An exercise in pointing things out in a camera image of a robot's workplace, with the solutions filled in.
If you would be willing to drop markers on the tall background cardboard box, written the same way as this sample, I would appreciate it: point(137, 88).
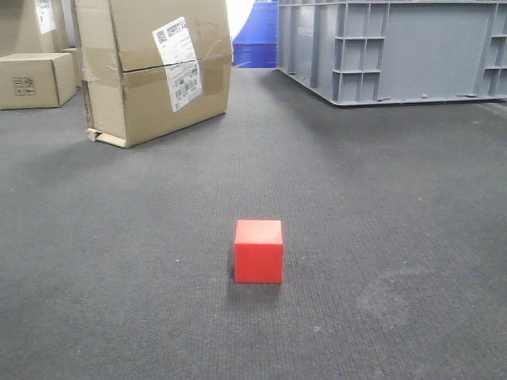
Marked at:
point(36, 27)

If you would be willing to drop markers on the small cardboard box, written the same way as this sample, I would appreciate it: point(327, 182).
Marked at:
point(36, 80)

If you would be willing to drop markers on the red magnetic cube block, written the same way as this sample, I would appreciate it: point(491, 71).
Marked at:
point(258, 251)

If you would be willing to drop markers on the white shipping label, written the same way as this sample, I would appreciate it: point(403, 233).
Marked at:
point(182, 67)

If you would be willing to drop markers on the grey plastic crate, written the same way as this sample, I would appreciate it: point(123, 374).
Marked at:
point(355, 53)

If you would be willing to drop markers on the large tilted cardboard box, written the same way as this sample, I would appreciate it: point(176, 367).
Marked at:
point(124, 81)

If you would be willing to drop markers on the blue plastic bin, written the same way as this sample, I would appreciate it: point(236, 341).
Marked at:
point(256, 44)

